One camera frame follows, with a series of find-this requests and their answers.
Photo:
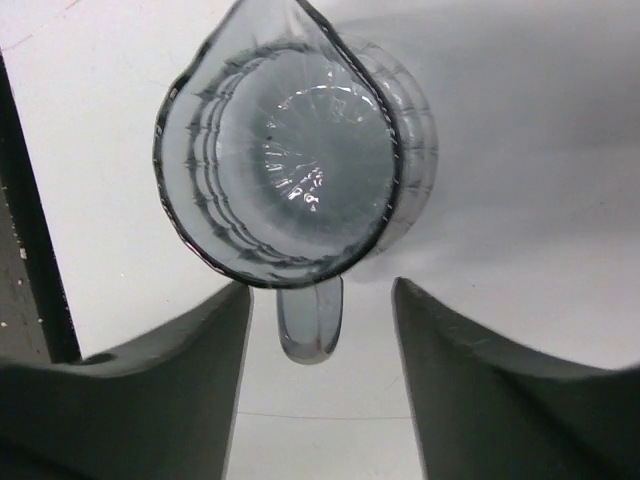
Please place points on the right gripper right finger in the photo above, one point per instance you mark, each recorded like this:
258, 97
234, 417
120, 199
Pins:
486, 407

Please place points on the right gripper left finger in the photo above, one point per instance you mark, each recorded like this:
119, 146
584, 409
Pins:
161, 406

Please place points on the clear glass pitcher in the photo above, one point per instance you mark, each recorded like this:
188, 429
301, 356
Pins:
286, 153

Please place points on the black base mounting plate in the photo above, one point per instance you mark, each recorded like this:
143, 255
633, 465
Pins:
36, 324

